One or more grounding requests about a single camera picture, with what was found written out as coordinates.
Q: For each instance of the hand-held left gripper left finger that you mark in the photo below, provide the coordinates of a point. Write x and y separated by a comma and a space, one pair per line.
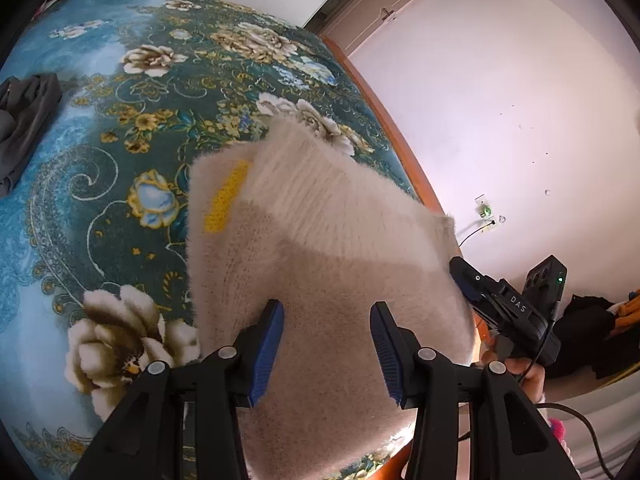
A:
267, 350

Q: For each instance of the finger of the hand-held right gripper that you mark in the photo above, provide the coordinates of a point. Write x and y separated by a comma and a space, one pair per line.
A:
465, 285

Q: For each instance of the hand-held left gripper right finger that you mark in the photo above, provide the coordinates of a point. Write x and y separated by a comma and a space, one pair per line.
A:
386, 355

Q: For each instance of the beige fuzzy sweater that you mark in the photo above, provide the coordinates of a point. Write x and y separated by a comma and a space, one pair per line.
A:
330, 280

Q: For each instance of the person's right hand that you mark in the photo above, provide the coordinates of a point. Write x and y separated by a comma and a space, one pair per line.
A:
531, 382

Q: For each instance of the black clothing pile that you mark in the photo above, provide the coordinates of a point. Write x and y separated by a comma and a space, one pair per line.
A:
590, 330

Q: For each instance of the yellow cloth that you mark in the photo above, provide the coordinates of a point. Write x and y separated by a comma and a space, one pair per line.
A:
631, 307

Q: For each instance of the teal floral blanket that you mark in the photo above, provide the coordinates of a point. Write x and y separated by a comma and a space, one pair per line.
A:
110, 200

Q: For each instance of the white door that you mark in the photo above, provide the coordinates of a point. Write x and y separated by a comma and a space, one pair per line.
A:
385, 5

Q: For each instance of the dark grey cloth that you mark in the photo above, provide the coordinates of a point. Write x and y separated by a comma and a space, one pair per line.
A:
25, 120

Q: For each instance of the white wall socket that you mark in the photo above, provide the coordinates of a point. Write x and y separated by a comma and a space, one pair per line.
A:
486, 210

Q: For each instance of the orange wooden bed frame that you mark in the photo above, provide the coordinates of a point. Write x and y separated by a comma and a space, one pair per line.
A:
400, 160

